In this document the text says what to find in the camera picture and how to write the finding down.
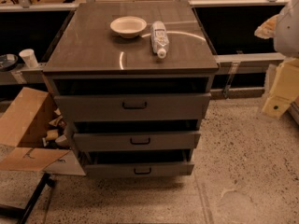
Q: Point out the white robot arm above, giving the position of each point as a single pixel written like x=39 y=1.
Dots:
x=284 y=29

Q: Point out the metal shelf rail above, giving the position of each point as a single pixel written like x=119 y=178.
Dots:
x=254 y=63

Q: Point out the white paper cup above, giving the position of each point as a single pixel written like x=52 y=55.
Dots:
x=28 y=56

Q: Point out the grey middle drawer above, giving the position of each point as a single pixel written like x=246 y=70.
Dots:
x=91 y=142

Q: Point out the dark round dish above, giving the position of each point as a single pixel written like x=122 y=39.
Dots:
x=8 y=62

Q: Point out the grey top drawer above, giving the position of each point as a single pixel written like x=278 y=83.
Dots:
x=78 y=108

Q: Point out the open cardboard box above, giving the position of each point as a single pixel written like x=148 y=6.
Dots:
x=25 y=126

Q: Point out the grey bottom drawer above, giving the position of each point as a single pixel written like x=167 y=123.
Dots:
x=151 y=163

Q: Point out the grey drawer cabinet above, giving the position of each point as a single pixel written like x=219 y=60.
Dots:
x=90 y=59

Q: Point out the white ceramic bowl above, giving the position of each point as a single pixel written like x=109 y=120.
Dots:
x=128 y=27

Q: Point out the white plastic bottle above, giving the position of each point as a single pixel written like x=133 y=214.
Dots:
x=159 y=39

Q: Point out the grey drawer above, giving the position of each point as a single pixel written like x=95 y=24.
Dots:
x=78 y=108
x=151 y=163
x=91 y=142

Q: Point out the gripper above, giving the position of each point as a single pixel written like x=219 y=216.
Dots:
x=289 y=32

